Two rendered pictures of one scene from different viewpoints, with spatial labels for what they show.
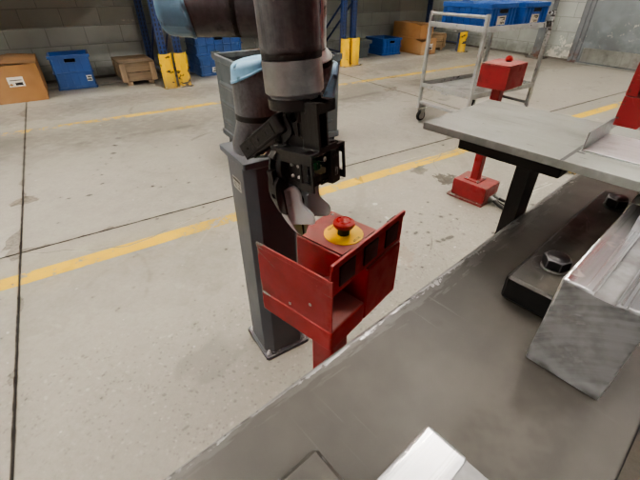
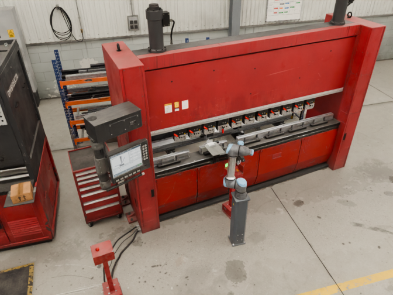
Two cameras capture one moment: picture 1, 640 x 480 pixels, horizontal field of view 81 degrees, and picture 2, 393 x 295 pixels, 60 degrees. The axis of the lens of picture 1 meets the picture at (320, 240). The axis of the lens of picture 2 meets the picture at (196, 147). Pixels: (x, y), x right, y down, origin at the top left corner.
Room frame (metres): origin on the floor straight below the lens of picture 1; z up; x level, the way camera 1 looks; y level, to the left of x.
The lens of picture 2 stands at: (4.01, 0.58, 3.50)
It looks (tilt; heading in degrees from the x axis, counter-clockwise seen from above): 34 degrees down; 198
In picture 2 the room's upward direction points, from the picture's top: 1 degrees counter-clockwise
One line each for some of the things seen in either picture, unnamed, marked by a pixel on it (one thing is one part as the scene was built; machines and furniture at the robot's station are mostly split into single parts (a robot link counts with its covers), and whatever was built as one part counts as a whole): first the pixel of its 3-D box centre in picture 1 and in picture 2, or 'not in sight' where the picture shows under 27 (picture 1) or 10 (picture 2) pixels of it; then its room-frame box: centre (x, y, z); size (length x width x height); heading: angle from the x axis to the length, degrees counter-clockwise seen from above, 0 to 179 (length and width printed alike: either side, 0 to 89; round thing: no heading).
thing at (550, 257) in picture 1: (556, 262); not in sight; (0.32, -0.25, 0.91); 0.03 x 0.03 x 0.02
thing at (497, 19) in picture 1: (477, 14); not in sight; (3.70, -1.34, 0.92); 0.50 x 0.36 x 0.18; 32
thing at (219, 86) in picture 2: not in sight; (256, 82); (-0.06, 0.09, 1.74); 3.00 x 0.08 x 0.80; 131
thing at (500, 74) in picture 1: (487, 132); (107, 273); (2.19, -0.99, 0.41); 0.25 x 0.20 x 0.83; 41
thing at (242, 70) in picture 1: (257, 84); (240, 184); (1.01, 0.16, 0.94); 0.13 x 0.12 x 0.14; 89
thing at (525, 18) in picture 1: (510, 12); not in sight; (3.91, -1.70, 0.92); 0.50 x 0.36 x 0.18; 32
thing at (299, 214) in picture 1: (301, 214); not in sight; (0.48, 0.03, 0.87); 0.06 x 0.03 x 0.09; 50
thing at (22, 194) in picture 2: not in sight; (19, 192); (1.96, -2.08, 1.04); 0.30 x 0.26 x 0.12; 122
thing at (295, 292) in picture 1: (331, 261); (233, 170); (0.53, -0.02, 0.75); 0.20 x 0.16 x 0.18; 140
